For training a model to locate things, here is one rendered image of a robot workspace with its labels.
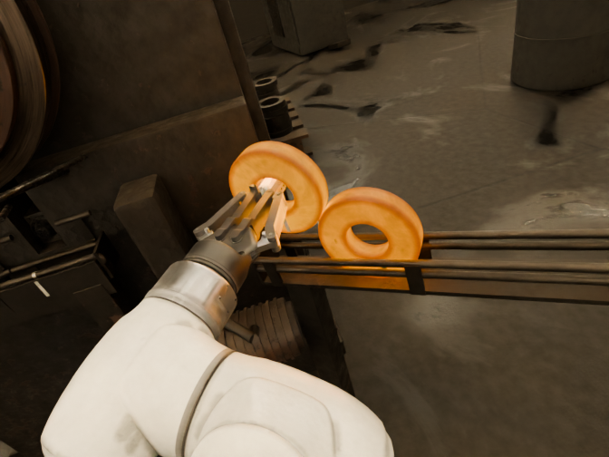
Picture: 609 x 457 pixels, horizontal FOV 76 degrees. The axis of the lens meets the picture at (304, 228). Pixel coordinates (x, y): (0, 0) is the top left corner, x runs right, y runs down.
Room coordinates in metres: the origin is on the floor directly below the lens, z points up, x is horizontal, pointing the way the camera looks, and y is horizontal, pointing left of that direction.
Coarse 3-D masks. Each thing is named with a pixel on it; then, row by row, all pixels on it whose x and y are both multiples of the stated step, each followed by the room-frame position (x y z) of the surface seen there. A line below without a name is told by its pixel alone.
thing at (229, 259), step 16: (208, 240) 0.38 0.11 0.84; (224, 240) 0.41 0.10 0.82; (240, 240) 0.39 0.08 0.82; (256, 240) 0.40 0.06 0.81; (192, 256) 0.36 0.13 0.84; (208, 256) 0.35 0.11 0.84; (224, 256) 0.36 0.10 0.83; (240, 256) 0.36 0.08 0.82; (256, 256) 0.38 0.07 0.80; (224, 272) 0.34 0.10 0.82; (240, 272) 0.35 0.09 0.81
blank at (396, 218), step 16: (352, 192) 0.46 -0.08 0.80; (368, 192) 0.45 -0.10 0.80; (384, 192) 0.45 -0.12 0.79; (336, 208) 0.46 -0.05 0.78; (352, 208) 0.45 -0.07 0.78; (368, 208) 0.44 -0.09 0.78; (384, 208) 0.42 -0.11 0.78; (400, 208) 0.42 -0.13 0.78; (320, 224) 0.48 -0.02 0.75; (336, 224) 0.46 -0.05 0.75; (352, 224) 0.45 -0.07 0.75; (368, 224) 0.44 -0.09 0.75; (384, 224) 0.43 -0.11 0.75; (400, 224) 0.41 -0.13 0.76; (416, 224) 0.42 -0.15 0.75; (320, 240) 0.48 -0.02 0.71; (336, 240) 0.47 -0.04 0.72; (352, 240) 0.47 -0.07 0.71; (400, 240) 0.42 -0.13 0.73; (416, 240) 0.40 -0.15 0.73; (336, 256) 0.47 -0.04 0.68; (352, 256) 0.46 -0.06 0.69; (368, 256) 0.45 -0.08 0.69; (384, 256) 0.43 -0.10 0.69; (400, 256) 0.42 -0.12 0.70; (416, 256) 0.40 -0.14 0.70
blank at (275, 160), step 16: (256, 144) 0.54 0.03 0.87; (272, 144) 0.52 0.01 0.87; (240, 160) 0.53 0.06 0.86; (256, 160) 0.52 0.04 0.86; (272, 160) 0.50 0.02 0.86; (288, 160) 0.49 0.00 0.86; (304, 160) 0.50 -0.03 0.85; (240, 176) 0.54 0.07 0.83; (256, 176) 0.52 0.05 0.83; (272, 176) 0.51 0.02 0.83; (288, 176) 0.49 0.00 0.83; (304, 176) 0.48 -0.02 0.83; (320, 176) 0.49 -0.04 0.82; (304, 192) 0.49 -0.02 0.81; (320, 192) 0.48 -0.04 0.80; (288, 208) 0.52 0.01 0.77; (304, 208) 0.49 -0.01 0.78; (320, 208) 0.48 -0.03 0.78; (288, 224) 0.51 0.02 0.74; (304, 224) 0.50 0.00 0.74
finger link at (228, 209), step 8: (240, 192) 0.50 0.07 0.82; (232, 200) 0.49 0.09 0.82; (240, 200) 0.49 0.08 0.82; (224, 208) 0.48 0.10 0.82; (232, 208) 0.48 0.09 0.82; (216, 216) 0.46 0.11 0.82; (224, 216) 0.47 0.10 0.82; (208, 224) 0.45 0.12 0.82; (216, 224) 0.45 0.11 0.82; (200, 232) 0.44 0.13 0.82
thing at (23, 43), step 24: (0, 0) 0.64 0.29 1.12; (24, 0) 0.70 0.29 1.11; (0, 24) 0.63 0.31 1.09; (24, 24) 0.64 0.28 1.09; (24, 48) 0.64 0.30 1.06; (24, 72) 0.63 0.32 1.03; (48, 72) 0.69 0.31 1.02; (24, 96) 0.63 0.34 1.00; (48, 96) 0.68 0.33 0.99; (24, 120) 0.63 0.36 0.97; (24, 144) 0.63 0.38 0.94; (0, 168) 0.63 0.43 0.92
